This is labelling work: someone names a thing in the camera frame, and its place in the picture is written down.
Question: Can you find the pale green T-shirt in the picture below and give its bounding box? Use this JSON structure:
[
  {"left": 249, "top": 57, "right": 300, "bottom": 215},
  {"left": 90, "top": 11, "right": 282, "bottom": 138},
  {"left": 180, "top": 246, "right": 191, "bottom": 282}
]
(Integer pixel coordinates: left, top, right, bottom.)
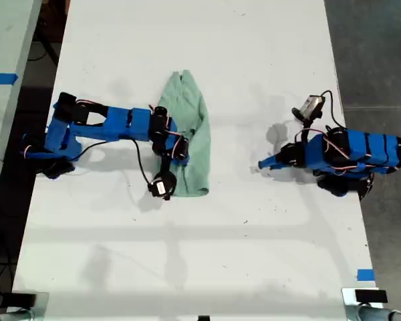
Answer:
[{"left": 155, "top": 69, "right": 212, "bottom": 198}]

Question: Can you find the small black box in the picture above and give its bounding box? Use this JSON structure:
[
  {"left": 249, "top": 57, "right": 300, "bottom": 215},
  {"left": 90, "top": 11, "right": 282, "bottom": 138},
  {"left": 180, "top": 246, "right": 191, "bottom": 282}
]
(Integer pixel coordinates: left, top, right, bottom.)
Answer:
[
  {"left": 354, "top": 289, "right": 388, "bottom": 304},
  {"left": 1, "top": 292, "right": 37, "bottom": 308}
]

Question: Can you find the black camera cable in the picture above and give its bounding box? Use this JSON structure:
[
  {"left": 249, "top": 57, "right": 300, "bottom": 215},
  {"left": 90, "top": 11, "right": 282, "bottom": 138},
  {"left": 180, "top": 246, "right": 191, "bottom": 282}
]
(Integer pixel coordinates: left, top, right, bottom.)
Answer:
[
  {"left": 74, "top": 138, "right": 154, "bottom": 187},
  {"left": 319, "top": 90, "right": 342, "bottom": 132}
]

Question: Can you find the short blue tape strip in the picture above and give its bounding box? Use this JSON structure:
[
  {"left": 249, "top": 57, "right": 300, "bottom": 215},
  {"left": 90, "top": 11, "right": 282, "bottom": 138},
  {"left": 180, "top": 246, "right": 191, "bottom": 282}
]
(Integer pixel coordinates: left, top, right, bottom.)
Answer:
[{"left": 356, "top": 268, "right": 376, "bottom": 282}]

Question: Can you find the long blue tape strip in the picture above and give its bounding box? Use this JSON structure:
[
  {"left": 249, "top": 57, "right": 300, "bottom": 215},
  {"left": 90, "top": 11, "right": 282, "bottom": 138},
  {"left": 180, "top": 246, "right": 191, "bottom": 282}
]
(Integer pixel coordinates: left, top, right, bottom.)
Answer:
[{"left": 0, "top": 72, "right": 19, "bottom": 86}]

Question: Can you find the silver black camera box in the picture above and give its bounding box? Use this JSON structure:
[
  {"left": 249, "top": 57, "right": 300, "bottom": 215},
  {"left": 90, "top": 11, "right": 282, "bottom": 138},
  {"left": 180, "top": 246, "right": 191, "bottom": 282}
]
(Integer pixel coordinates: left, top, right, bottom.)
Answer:
[{"left": 292, "top": 94, "right": 325, "bottom": 125}]

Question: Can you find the white side table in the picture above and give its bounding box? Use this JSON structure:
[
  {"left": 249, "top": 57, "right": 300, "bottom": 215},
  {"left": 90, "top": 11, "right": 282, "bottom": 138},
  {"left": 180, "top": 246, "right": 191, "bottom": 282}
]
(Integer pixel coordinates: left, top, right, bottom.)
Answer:
[{"left": 0, "top": 0, "right": 43, "bottom": 210}]

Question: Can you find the silver metal bracket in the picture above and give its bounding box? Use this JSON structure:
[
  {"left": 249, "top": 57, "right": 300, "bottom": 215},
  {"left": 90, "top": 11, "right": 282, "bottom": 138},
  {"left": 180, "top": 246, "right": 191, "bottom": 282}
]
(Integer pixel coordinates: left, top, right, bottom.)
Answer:
[{"left": 341, "top": 287, "right": 389, "bottom": 308}]

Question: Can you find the black camera box with label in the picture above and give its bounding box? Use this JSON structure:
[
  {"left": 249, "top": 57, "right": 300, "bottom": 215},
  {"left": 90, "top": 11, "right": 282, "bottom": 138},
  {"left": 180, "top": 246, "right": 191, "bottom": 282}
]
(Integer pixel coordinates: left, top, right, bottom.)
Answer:
[{"left": 146, "top": 171, "right": 178, "bottom": 202}]

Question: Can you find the short black camera stalk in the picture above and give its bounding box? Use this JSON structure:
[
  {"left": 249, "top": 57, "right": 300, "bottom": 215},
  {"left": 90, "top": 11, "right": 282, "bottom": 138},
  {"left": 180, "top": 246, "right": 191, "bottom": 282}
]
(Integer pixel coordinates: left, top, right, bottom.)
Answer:
[
  {"left": 300, "top": 117, "right": 314, "bottom": 144},
  {"left": 160, "top": 153, "right": 173, "bottom": 175}
]

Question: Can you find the grey metal pipe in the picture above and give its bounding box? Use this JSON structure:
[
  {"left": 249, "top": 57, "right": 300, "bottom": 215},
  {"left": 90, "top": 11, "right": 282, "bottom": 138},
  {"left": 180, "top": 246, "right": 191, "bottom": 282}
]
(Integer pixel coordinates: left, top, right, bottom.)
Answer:
[
  {"left": 0, "top": 309, "right": 35, "bottom": 321},
  {"left": 345, "top": 305, "right": 401, "bottom": 321}
]

